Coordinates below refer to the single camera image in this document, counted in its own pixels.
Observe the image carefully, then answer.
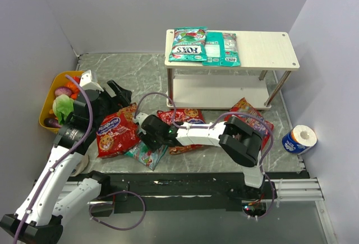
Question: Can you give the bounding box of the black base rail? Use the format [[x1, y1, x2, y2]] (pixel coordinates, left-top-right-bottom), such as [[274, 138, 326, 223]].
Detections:
[[67, 171, 281, 213]]

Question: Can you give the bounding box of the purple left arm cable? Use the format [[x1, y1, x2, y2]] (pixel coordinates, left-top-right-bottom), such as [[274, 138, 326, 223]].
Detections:
[[12, 74, 94, 242]]

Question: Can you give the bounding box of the yellow plastic basket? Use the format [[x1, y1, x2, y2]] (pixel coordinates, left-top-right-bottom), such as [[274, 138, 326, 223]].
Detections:
[[39, 71, 84, 134]]

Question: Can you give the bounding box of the teal candy bag back side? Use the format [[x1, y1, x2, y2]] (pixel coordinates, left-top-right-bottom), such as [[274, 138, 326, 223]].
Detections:
[[202, 32, 241, 67]]

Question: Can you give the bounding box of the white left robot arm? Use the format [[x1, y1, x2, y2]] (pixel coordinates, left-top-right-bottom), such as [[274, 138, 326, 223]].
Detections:
[[1, 80, 132, 243]]

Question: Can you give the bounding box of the purple toy onion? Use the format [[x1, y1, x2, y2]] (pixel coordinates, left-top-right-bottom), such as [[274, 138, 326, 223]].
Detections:
[[54, 86, 73, 97]]

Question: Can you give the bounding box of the teal Fox's candy bag front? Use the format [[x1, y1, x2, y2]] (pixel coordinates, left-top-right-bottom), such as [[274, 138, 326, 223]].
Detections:
[[168, 26, 208, 62]]

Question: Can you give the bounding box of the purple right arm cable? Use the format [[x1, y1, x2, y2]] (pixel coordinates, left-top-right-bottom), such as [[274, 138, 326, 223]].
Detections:
[[134, 91, 278, 219]]

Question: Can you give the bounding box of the teal mint candy bag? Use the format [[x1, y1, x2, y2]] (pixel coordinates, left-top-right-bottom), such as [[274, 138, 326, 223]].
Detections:
[[125, 141, 168, 171]]

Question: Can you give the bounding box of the red toy carrot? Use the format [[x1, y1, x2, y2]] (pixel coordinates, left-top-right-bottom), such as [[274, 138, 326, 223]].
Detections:
[[71, 93, 78, 100]]

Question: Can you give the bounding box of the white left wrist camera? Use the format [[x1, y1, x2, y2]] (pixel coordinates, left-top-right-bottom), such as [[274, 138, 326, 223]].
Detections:
[[80, 70, 104, 91]]

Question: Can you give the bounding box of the red candy bag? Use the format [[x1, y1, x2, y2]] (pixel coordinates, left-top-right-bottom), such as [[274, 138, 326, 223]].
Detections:
[[96, 103, 140, 159], [229, 98, 274, 150], [157, 109, 205, 155]]

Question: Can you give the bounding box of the white cloth bag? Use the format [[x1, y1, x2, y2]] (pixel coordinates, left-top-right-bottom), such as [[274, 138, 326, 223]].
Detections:
[[70, 154, 89, 177]]

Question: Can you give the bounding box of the orange toy pumpkin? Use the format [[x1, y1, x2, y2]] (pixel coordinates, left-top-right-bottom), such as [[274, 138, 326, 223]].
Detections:
[[65, 81, 79, 93]]

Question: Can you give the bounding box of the purple toy eggplant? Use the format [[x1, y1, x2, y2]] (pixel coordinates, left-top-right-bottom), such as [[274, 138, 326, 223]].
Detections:
[[44, 118, 62, 128]]

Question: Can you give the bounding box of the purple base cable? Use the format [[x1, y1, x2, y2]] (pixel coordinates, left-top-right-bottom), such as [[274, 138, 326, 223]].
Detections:
[[89, 190, 146, 231]]

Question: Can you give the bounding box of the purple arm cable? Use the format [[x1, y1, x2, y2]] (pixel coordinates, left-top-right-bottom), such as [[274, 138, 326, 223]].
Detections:
[[12, 74, 94, 242], [134, 91, 278, 219]]

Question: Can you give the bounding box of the green toy lettuce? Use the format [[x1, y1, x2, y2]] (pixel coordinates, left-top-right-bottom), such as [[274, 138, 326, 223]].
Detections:
[[52, 94, 74, 125]]

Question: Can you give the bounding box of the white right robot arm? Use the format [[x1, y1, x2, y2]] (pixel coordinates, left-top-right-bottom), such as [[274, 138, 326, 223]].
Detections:
[[133, 113, 264, 188]]

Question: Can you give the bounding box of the white two-tier shelf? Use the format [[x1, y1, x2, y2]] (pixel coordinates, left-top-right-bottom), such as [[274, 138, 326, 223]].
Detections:
[[164, 30, 300, 110]]

